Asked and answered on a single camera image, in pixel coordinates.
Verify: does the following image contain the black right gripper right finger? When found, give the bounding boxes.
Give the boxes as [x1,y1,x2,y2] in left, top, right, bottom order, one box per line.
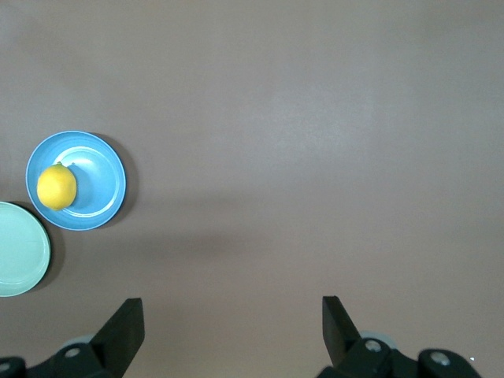
[317,295,484,378]

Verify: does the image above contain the light green round plate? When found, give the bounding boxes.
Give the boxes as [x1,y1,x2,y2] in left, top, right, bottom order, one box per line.
[0,201,52,298]

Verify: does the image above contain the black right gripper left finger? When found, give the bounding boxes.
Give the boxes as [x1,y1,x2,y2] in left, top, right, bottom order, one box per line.
[0,298,146,378]

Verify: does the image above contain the yellow lemon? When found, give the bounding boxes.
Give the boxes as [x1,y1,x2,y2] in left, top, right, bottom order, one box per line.
[36,161,78,212]

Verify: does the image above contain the blue round plate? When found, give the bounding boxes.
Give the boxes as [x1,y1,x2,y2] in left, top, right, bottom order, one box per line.
[25,130,128,232]

